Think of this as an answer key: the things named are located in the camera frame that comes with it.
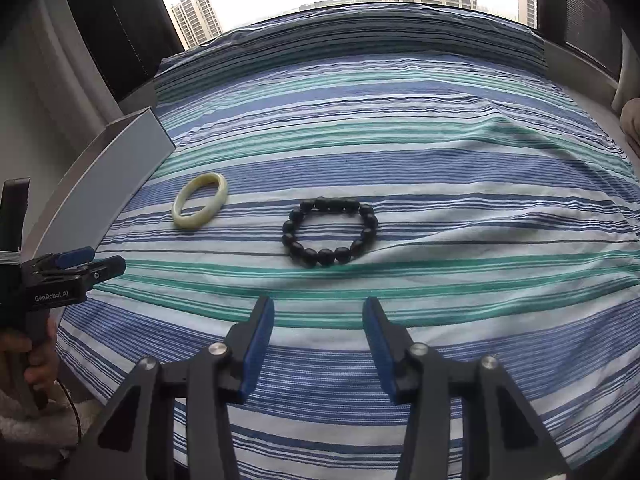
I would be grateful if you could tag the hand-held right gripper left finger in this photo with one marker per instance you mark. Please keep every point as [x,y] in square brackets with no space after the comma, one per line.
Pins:
[257,350]

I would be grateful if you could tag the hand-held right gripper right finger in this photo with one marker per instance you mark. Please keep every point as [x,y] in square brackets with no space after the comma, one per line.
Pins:
[377,350]

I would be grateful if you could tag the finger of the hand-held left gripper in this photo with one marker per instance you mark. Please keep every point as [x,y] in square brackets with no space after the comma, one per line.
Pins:
[105,270]
[72,258]

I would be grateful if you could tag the grey jewelry box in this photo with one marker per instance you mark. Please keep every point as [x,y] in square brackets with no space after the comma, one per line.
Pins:
[100,185]

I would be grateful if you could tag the white jade bangle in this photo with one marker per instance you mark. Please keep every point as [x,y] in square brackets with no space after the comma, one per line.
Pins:
[176,207]

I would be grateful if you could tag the person's left hand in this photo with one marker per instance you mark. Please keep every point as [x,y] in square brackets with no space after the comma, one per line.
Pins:
[42,367]

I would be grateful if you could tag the striped bedsheet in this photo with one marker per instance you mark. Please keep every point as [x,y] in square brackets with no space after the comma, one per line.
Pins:
[450,185]

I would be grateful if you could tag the dark curtain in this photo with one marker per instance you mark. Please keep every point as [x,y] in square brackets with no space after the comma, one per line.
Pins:
[575,5]
[125,20]

